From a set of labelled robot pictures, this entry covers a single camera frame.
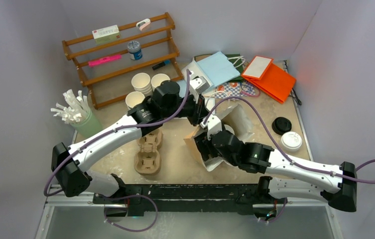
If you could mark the orange paper bag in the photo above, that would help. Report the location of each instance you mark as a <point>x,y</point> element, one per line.
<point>271,79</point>

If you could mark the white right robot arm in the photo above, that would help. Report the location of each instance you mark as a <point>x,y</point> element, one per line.
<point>288,176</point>

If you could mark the green cup with straws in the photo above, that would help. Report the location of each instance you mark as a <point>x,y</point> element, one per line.
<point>78,114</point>

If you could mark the kraft brown paper bag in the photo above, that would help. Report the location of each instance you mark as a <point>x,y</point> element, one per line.
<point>232,118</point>

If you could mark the brown pulp cup carrier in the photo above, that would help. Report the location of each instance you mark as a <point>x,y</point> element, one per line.
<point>147,161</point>

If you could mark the white green box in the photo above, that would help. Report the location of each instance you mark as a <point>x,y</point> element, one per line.
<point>106,34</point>

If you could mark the light blue paper bag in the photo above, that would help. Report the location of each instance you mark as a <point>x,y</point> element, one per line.
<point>216,68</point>

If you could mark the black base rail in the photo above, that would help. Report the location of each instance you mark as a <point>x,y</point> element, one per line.
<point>218,198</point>

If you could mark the black blue marker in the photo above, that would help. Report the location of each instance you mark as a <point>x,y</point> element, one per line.
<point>161,64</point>

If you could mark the pink highlighter marker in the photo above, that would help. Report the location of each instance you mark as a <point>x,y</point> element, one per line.
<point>104,60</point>

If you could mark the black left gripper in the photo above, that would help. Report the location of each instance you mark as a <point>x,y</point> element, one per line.
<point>199,110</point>

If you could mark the white coffee cup lid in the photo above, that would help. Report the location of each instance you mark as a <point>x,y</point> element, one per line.
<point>291,141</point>

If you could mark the checkered blue white bag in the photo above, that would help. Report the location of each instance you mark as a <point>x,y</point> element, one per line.
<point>237,89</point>

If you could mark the blue white jar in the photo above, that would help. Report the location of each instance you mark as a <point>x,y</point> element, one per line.
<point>134,50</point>

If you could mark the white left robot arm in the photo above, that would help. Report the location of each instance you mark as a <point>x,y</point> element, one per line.
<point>71,164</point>

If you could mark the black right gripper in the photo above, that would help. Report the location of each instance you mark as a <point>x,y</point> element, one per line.
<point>204,144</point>

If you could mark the white paper cup stack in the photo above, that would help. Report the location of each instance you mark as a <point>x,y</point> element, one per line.
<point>141,82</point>

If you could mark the pink white small device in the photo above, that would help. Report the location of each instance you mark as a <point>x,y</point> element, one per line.
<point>144,25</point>

